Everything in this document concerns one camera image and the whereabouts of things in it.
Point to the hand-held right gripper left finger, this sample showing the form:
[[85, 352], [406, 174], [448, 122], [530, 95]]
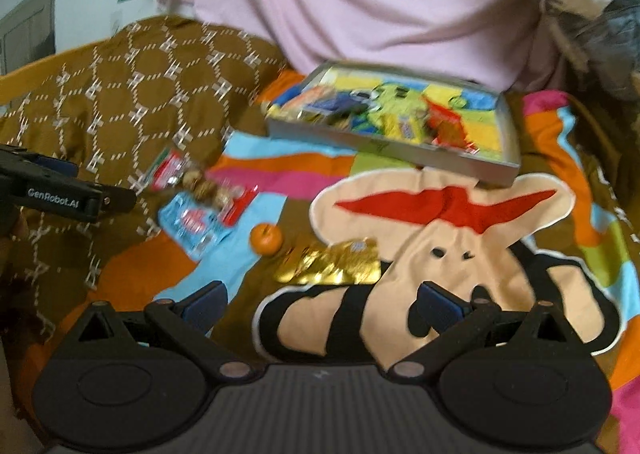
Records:
[[206, 305]]

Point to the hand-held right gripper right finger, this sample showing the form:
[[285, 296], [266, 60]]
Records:
[[440, 306]]

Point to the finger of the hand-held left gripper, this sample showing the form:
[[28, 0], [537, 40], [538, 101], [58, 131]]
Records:
[[120, 199], [50, 165]]

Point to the grey tray box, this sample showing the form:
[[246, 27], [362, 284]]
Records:
[[380, 149]]

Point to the orange snack packet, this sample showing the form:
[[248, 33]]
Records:
[[446, 127]]

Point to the yellow snack packet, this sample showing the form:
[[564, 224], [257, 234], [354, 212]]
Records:
[[401, 127]]

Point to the orange white cracker packet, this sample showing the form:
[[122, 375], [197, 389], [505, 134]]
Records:
[[311, 97]]

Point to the dark blue snack packet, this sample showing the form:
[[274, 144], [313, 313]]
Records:
[[347, 105]]

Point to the light blue red-label packet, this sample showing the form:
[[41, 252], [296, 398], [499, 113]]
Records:
[[195, 226]]

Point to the red green walnut cookie packet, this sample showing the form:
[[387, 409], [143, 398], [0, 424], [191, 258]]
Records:
[[200, 184]]

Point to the orange tangerine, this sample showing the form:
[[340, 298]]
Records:
[[265, 238]]

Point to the brown patterned blanket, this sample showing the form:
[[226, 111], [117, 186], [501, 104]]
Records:
[[115, 99]]

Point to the colourful printed blanket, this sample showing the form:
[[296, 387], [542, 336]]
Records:
[[450, 214]]

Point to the gold foil snack packet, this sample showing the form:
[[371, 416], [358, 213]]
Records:
[[330, 262]]

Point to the camouflage cloth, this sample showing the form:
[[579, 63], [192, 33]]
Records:
[[585, 4]]

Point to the grey wall panel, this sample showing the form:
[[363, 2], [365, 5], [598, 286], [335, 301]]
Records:
[[30, 29]]

